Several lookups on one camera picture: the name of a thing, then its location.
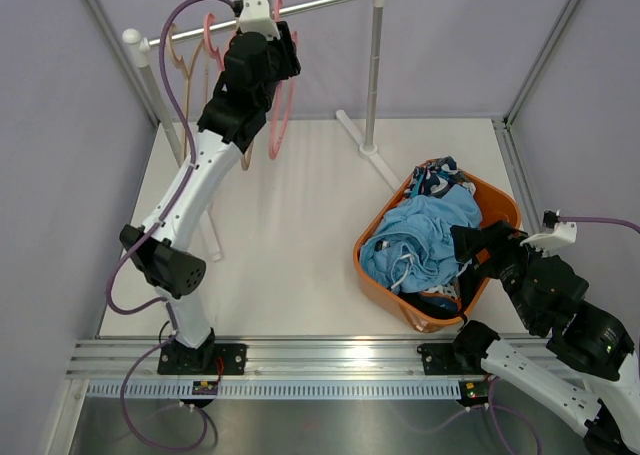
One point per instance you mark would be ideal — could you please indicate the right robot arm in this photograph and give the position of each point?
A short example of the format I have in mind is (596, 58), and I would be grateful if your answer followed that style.
(549, 298)

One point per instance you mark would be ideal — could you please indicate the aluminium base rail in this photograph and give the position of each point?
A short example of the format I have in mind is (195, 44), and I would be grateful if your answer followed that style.
(271, 358)

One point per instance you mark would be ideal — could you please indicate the light blue shorts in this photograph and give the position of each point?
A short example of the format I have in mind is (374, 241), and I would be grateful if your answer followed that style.
(412, 249)

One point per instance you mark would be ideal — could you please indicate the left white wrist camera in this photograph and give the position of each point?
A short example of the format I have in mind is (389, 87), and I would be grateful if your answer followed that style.
(256, 16)

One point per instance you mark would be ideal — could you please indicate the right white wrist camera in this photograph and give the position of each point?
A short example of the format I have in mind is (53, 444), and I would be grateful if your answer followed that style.
(556, 234)

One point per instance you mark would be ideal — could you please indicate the pink plastic hanger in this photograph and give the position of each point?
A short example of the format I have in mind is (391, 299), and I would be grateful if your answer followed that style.
(212, 40)
(282, 106)

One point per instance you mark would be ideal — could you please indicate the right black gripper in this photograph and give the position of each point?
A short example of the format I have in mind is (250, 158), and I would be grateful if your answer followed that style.
(499, 241)

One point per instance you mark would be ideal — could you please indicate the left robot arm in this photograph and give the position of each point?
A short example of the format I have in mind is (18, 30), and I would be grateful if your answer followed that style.
(254, 66)

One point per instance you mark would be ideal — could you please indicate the colourful patterned shorts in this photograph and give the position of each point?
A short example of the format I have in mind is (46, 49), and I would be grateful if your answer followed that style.
(436, 178)

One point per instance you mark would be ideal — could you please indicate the beige wooden hanger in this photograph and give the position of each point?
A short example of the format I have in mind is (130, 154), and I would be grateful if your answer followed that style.
(185, 65)
(247, 157)

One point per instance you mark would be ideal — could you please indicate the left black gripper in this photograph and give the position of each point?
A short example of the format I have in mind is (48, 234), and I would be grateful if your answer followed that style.
(283, 48)

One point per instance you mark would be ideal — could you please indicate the white slotted cable duct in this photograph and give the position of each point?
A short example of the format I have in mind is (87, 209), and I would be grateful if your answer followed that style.
(279, 390)

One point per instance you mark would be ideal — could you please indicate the black shorts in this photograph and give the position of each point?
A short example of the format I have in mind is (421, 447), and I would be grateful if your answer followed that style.
(453, 299)

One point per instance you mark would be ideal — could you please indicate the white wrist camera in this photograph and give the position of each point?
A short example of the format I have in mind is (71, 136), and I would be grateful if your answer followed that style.
(556, 234)
(256, 16)

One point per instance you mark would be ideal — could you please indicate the white clothes rack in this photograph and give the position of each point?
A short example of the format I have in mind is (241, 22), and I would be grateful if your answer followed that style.
(140, 47)

